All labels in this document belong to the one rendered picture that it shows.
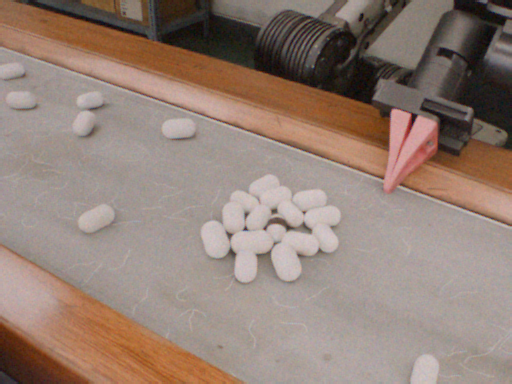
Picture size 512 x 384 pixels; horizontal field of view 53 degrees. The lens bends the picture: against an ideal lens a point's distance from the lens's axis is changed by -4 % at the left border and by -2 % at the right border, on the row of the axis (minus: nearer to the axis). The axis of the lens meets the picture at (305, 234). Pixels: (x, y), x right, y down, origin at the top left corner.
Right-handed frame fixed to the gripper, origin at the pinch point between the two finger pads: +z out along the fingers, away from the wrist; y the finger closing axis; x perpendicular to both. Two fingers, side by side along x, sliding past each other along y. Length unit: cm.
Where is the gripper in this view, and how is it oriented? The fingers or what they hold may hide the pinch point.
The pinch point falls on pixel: (389, 184)
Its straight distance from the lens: 53.4
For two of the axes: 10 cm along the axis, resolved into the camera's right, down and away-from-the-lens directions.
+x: 2.4, 2.5, 9.4
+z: -4.5, 8.9, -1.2
